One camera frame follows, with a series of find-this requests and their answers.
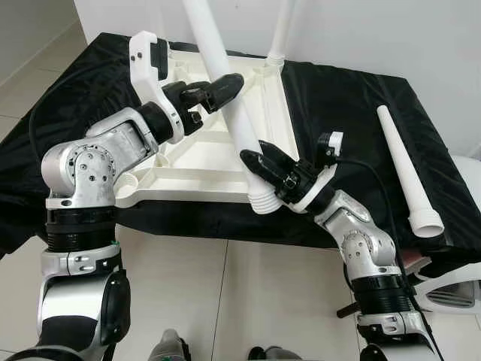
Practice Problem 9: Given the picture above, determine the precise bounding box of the grey left robot foot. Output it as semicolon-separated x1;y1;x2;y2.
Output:
150;329;192;361

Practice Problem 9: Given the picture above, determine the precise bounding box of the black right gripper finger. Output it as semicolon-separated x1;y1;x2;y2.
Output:
259;141;301;177
239;149;285;193

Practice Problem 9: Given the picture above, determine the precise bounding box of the white plastic table leg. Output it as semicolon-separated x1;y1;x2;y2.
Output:
183;0;283;215
269;0;298;67
376;105;446;239

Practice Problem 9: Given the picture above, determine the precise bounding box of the black table cloth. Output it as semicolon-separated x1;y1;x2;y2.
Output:
0;32;481;253

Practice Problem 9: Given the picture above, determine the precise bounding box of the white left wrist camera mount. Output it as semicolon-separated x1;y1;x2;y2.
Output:
129;32;186;145

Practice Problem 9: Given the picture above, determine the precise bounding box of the grey right robot foot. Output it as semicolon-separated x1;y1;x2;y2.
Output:
248;346;301;361

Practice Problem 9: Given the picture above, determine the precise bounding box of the pink plastic object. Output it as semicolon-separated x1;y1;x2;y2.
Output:
398;252;433;275

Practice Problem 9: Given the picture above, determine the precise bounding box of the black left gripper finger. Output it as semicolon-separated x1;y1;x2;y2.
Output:
201;73;245;114

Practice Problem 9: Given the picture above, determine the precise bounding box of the grey robot foot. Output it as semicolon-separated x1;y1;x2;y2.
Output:
248;346;301;361
150;329;192;361

